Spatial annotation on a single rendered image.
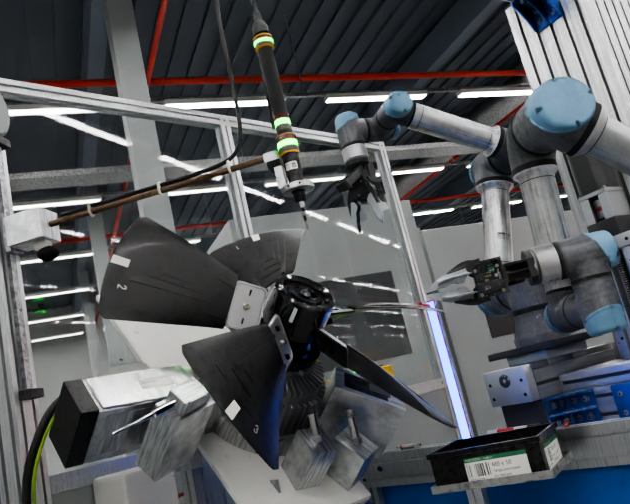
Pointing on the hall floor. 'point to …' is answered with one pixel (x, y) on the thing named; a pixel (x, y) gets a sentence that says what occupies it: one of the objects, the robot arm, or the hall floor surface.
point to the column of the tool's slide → (4, 344)
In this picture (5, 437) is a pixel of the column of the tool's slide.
